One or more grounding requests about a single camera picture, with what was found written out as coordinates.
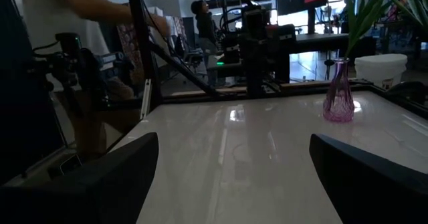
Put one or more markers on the black office chair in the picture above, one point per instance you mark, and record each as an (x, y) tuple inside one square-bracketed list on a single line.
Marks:
[(190, 55)]

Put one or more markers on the floral patterned board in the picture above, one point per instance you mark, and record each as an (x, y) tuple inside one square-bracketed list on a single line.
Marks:
[(132, 53)]

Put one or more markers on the black device on stand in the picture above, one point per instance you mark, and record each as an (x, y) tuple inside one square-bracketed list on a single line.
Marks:
[(77, 67)]

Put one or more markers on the smartphone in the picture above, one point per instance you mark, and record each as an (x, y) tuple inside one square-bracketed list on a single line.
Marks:
[(71, 164)]

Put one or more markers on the purple glass vase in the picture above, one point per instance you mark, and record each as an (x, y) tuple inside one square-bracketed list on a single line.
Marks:
[(338, 103)]

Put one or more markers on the yellow artificial tulip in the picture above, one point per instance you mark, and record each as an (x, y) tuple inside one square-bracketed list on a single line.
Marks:
[(359, 20)]

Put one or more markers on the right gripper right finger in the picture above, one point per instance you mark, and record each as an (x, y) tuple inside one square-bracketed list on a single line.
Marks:
[(374, 187)]

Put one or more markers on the person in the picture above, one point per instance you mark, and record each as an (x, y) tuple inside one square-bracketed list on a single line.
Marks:
[(204, 26), (87, 6)]

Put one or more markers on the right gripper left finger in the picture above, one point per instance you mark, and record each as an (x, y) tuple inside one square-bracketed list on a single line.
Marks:
[(100, 190)]

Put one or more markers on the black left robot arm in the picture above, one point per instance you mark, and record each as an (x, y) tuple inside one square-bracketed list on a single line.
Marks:
[(255, 50)]

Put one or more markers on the dark gray desk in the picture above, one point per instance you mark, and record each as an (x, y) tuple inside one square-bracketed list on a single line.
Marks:
[(321, 40)]

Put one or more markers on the white plastic bucket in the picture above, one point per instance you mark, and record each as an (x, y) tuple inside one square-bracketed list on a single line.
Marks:
[(381, 70)]

